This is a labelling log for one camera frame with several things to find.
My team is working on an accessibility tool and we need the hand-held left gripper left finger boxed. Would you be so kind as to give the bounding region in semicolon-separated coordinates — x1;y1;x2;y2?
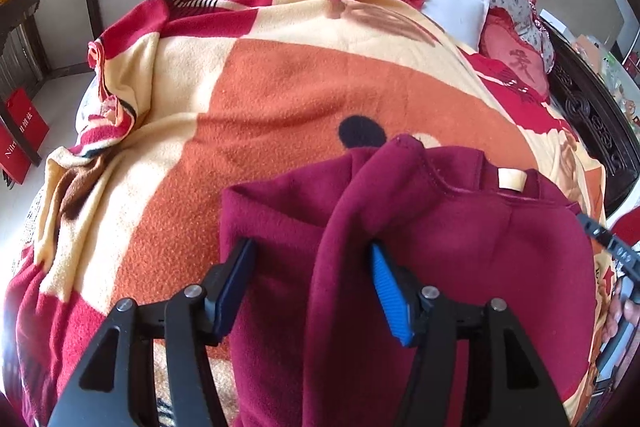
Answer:
47;238;258;427

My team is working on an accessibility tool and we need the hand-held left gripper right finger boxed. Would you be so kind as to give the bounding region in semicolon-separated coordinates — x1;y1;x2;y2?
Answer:
369;243;571;427

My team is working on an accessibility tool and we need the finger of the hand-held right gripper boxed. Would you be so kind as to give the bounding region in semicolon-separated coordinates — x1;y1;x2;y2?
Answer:
575;209;640;285

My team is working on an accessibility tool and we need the maroon fleece top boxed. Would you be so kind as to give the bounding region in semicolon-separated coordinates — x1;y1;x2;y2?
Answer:
219;134;598;427

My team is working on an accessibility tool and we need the person's right hand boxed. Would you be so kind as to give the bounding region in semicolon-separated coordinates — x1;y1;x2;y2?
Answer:
601;278;640;344

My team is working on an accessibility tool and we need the dark wooden headboard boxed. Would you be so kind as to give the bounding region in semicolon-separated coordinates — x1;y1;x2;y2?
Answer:
542;9;640;218

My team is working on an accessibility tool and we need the checkered fleece blanket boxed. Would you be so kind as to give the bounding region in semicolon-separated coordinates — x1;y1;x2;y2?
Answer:
0;0;608;427

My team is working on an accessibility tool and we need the small red heart pillow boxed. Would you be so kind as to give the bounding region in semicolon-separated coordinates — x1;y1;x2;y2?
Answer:
477;7;552;101

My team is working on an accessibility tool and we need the white pillow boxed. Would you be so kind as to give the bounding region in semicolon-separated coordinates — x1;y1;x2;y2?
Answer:
412;0;492;52

